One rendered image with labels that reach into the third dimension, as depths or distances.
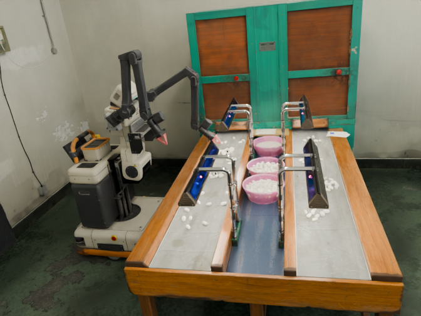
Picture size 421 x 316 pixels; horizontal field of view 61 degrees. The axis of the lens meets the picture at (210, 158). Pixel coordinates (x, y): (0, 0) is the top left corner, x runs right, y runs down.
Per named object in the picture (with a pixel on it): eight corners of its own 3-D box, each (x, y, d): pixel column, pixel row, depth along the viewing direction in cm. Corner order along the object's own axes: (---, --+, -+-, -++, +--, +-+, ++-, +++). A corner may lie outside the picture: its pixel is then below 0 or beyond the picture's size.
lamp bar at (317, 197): (308, 209, 147) (308, 193, 144) (302, 150, 203) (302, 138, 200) (329, 209, 145) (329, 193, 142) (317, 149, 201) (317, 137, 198)
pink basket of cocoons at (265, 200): (240, 206, 223) (239, 193, 219) (245, 186, 247) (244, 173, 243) (284, 207, 217) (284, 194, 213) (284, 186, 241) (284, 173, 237)
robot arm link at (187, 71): (190, 61, 269) (187, 64, 260) (201, 76, 273) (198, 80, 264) (146, 91, 286) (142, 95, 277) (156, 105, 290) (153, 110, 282)
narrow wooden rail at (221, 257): (212, 285, 166) (210, 266, 162) (249, 142, 328) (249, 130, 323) (223, 286, 165) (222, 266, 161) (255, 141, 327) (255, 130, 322)
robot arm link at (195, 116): (192, 73, 273) (189, 76, 263) (199, 73, 272) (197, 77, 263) (193, 125, 293) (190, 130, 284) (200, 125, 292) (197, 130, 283)
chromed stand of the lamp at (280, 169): (278, 247, 183) (275, 169, 165) (279, 225, 201) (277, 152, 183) (317, 249, 179) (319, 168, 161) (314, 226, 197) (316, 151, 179)
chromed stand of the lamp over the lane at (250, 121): (228, 167, 278) (223, 111, 260) (232, 156, 296) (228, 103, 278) (253, 166, 274) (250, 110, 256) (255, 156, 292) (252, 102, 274)
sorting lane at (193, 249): (149, 271, 170) (148, 267, 169) (217, 135, 332) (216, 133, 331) (210, 274, 164) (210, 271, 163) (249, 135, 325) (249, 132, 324)
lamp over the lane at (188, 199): (177, 206, 159) (175, 192, 156) (206, 151, 215) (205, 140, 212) (195, 207, 157) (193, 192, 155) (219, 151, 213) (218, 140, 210)
